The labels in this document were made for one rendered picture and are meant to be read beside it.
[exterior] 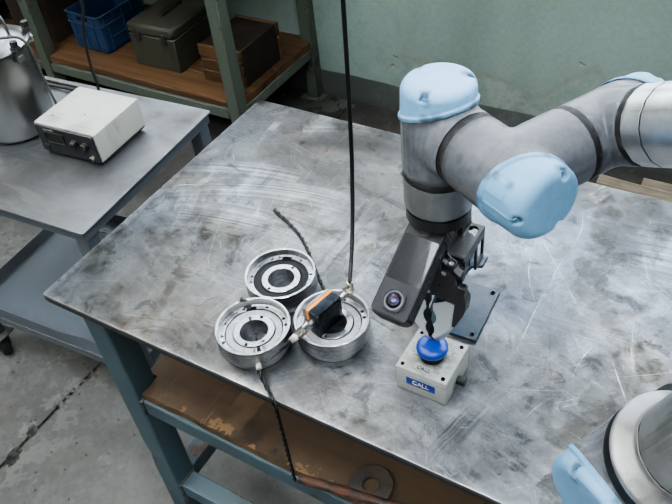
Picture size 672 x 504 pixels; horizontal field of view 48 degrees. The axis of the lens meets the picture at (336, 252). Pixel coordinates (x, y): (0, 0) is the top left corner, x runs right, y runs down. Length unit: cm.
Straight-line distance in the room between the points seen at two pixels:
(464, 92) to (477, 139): 5
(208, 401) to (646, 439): 86
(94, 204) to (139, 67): 145
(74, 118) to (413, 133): 112
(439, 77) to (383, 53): 212
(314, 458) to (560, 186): 72
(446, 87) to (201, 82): 214
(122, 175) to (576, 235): 94
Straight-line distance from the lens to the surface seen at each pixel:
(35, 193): 170
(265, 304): 108
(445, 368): 97
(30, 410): 222
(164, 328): 114
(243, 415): 132
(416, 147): 73
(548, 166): 66
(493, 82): 270
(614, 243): 121
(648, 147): 70
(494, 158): 67
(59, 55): 325
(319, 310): 100
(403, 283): 81
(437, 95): 71
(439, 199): 77
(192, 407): 135
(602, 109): 73
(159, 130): 177
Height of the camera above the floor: 161
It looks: 43 degrees down
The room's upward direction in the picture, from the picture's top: 8 degrees counter-clockwise
